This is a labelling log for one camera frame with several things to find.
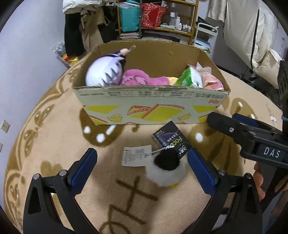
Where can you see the cream quilt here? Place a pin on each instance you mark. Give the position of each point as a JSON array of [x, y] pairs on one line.
[[270, 63]]

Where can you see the white paper tag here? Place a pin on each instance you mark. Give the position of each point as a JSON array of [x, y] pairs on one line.
[[135, 156]]

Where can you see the green snack packet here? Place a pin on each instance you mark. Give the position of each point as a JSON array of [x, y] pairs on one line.
[[189, 77]]

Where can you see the plastic bag of toys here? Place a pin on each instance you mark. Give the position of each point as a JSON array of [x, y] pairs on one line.
[[65, 55]]

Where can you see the black hanging garment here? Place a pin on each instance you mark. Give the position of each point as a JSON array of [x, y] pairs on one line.
[[109, 27]]

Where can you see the white hanging duvet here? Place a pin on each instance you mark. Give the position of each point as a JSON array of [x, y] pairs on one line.
[[243, 29]]

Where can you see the white cart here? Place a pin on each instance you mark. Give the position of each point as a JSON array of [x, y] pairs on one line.
[[205, 36]]

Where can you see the red patterned bag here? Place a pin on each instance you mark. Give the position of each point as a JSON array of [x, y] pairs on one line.
[[153, 15]]

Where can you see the pink swirl plush toy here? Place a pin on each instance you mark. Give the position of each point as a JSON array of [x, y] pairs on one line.
[[211, 82]]

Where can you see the purple white plush doll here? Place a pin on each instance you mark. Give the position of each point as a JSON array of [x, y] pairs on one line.
[[99, 72]]

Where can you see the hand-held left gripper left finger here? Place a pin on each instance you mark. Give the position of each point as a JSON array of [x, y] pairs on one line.
[[84, 173]]

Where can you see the teal bag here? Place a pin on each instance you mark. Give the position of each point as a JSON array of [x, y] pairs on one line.
[[129, 18]]

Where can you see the yellow dog plush toy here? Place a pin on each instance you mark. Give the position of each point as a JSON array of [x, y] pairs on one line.
[[173, 81]]

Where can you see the white puffer jacket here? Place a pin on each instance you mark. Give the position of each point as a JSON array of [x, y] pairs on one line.
[[74, 5]]

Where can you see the beige trench coat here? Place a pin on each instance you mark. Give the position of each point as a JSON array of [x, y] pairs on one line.
[[92, 36]]

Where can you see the black coat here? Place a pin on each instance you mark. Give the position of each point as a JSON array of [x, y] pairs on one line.
[[73, 36]]

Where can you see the group of white bottles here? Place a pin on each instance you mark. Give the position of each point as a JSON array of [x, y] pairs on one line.
[[177, 22]]

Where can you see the cardboard box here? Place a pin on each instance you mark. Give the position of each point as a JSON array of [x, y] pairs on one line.
[[157, 101]]

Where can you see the black tissue packet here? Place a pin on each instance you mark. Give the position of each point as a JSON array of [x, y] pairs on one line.
[[168, 135]]

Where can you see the stack of books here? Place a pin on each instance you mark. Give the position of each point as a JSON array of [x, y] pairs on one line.
[[129, 36]]

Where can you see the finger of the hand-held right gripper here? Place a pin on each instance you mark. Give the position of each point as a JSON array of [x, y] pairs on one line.
[[247, 121], [229, 129]]

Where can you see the yellow shelf rack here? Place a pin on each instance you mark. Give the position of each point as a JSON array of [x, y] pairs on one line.
[[192, 24]]

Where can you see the person's right hand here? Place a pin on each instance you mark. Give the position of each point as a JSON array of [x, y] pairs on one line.
[[259, 180]]

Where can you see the black white penguin plush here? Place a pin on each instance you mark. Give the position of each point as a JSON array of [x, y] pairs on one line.
[[164, 173]]

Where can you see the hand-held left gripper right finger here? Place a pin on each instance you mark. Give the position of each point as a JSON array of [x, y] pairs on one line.
[[201, 172]]

